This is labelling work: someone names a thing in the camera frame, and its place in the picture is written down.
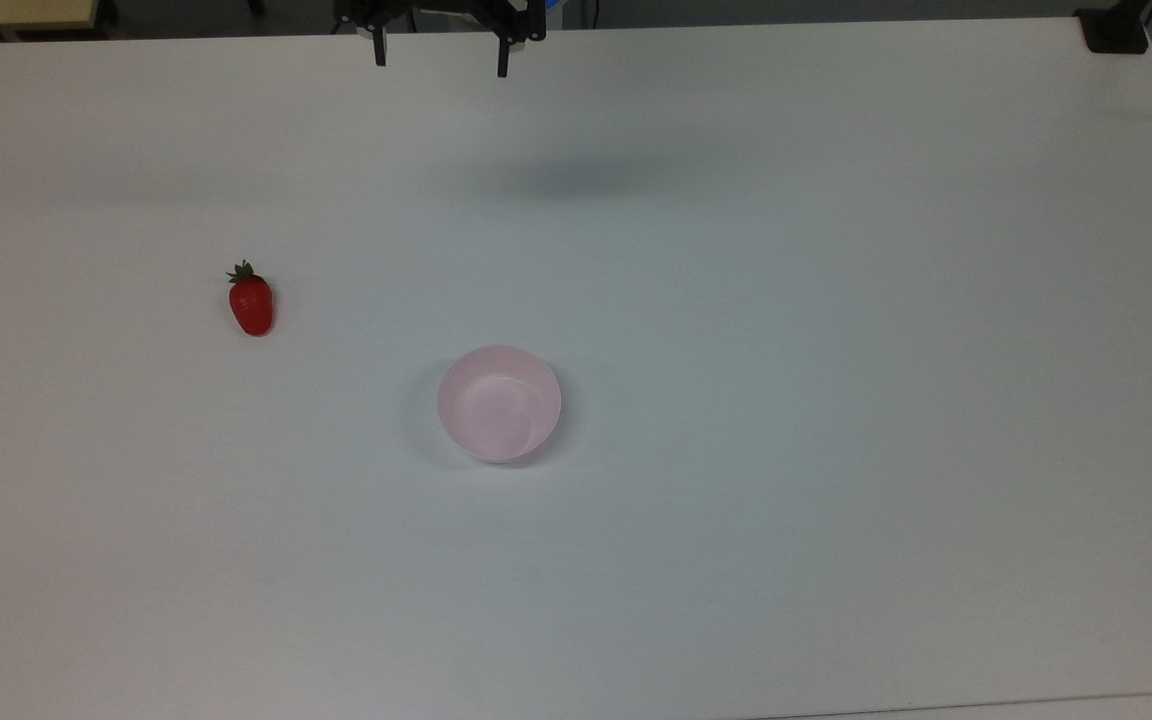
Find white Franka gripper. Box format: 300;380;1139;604
334;0;548;79

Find pink plastic bowl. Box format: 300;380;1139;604
436;345;564;465

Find black table clamp mount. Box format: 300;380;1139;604
1074;0;1152;56

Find red strawberry green leaves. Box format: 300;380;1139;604
226;260;276;338

